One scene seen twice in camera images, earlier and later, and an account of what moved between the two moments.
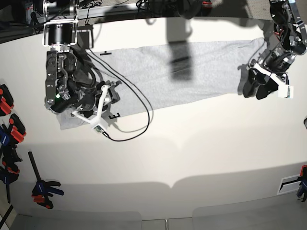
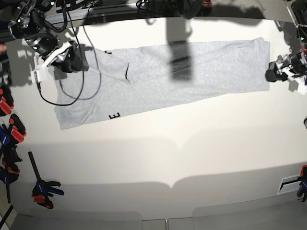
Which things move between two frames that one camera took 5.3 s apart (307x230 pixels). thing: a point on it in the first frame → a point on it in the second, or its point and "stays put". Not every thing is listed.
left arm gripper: (85, 101) → (70, 61)
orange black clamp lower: (17, 128) stays put
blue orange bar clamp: (42, 190) stays put
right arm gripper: (276, 61) → (272, 74)
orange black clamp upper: (6, 100) stays put
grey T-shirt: (155, 75) stays put
